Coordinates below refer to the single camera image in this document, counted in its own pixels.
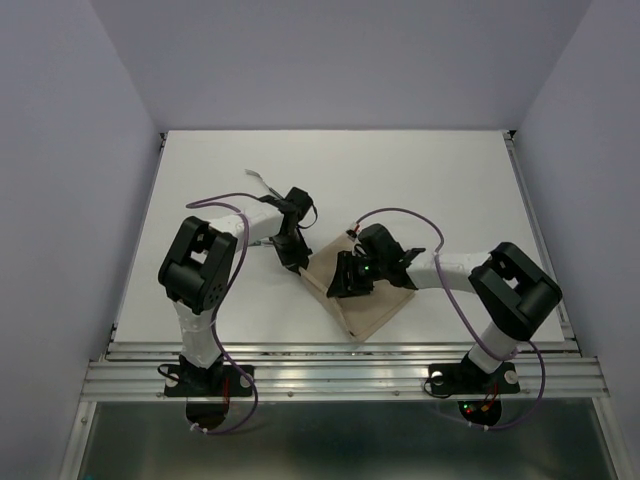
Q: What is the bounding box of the aluminium right side rail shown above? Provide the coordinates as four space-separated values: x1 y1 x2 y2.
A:
503 129 581 351

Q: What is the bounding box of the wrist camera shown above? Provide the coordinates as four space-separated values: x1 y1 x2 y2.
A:
285 187 316 222
358 224 404 259

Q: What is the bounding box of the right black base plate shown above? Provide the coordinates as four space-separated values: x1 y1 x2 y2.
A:
426 362 520 397

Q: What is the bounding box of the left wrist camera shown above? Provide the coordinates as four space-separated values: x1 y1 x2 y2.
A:
285 187 316 222

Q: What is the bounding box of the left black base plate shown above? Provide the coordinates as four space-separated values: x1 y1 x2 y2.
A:
159 364 253 398

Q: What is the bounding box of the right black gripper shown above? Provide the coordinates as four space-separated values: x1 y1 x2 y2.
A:
325 250 386 298

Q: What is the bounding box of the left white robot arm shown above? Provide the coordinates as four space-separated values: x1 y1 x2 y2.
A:
158 187 315 394

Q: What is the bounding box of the green handled knife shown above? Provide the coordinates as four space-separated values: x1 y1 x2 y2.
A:
249 239 274 247

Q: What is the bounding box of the beige cloth napkin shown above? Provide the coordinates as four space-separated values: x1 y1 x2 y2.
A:
300 233 415 343

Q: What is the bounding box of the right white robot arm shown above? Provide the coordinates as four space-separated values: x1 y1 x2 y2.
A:
327 242 563 390

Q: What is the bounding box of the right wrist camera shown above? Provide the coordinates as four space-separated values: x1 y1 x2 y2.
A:
358 224 404 259

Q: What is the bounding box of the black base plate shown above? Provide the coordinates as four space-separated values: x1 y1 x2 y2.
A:
159 364 253 398
426 362 520 397

